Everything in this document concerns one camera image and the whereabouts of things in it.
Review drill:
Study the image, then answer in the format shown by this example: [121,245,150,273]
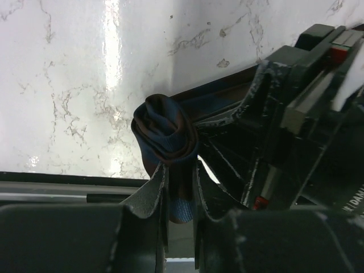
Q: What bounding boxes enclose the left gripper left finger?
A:
[119,164,169,272]

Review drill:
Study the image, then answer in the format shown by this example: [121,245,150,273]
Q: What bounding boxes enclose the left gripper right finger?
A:
[192,160,247,270]

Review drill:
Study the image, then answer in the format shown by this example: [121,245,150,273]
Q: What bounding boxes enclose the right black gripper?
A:
[196,24,363,216]

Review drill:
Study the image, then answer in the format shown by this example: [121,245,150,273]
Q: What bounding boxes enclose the dark blue striped tie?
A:
[131,66,257,224]

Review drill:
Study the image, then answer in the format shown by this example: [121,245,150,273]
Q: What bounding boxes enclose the aluminium rail frame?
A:
[1,181,138,203]

